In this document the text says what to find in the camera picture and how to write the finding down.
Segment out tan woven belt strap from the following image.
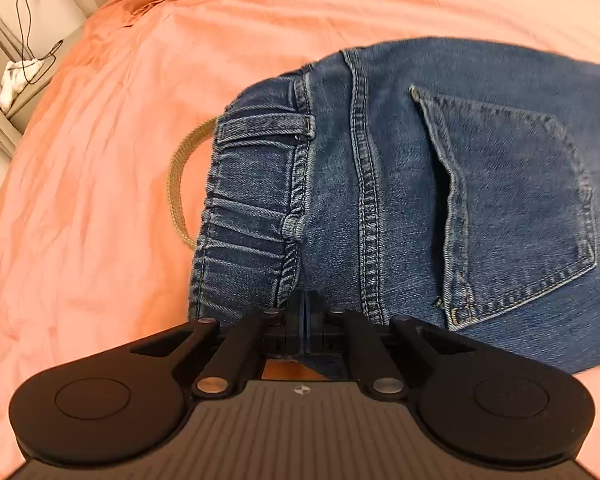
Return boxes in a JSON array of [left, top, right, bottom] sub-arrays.
[[167, 116, 216, 248]]

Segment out blue denim pants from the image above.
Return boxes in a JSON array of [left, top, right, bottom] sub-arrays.
[[187, 35, 600, 381]]

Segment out beige nightstand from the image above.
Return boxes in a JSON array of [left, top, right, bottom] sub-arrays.
[[2, 27, 98, 121]]

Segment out white crumpled cloth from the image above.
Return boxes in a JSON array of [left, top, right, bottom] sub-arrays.
[[0, 57, 48, 108]]

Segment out black charger cable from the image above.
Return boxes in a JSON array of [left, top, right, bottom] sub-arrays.
[[16, 0, 63, 85]]

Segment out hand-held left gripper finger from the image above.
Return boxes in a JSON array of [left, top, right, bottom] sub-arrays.
[[130, 292, 306, 397], [306, 292, 481, 396]]

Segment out orange bed sheet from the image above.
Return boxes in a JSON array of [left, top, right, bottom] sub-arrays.
[[0, 0, 600, 468]]

